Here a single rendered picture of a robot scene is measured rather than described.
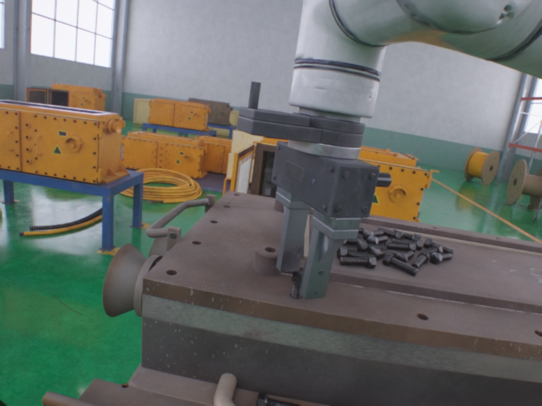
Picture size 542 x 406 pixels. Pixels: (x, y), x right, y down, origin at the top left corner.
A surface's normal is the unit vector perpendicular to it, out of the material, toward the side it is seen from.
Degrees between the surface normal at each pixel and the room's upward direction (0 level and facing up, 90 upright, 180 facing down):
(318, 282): 90
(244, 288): 0
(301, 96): 90
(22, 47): 90
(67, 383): 0
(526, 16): 118
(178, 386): 0
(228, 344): 90
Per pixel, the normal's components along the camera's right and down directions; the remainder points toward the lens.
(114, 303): 0.41, 0.46
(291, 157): -0.90, -0.01
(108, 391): 0.14, -0.95
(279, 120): 0.02, 0.28
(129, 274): 0.55, -0.37
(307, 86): -0.66, 0.11
